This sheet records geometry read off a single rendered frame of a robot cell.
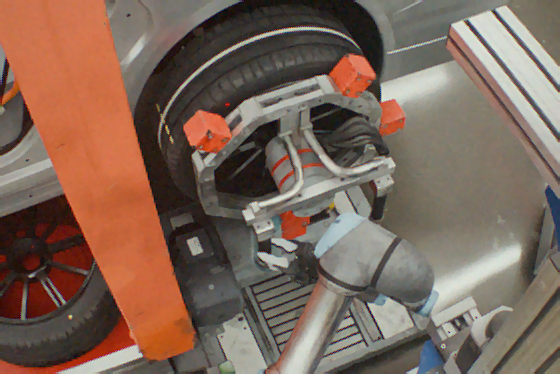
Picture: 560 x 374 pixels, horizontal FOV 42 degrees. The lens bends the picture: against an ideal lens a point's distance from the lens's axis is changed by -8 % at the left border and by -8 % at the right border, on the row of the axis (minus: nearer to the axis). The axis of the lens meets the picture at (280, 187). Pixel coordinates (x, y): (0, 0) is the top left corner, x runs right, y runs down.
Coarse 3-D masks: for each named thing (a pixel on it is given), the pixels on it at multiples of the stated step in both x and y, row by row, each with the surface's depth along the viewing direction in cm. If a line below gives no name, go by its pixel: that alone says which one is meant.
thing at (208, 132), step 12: (192, 120) 197; (204, 120) 195; (216, 120) 199; (192, 132) 197; (204, 132) 194; (216, 132) 195; (228, 132) 199; (192, 144) 196; (204, 144) 197; (216, 144) 199
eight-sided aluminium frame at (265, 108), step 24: (264, 96) 199; (288, 96) 202; (312, 96) 199; (336, 96) 202; (360, 96) 214; (240, 120) 202; (264, 120) 198; (240, 144) 203; (216, 192) 218; (240, 216) 235
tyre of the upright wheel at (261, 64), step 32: (224, 32) 205; (256, 32) 204; (288, 32) 204; (320, 32) 208; (192, 64) 206; (224, 64) 200; (256, 64) 198; (288, 64) 198; (320, 64) 203; (160, 96) 215; (192, 96) 203; (224, 96) 198; (192, 192) 229; (224, 192) 237; (256, 192) 245
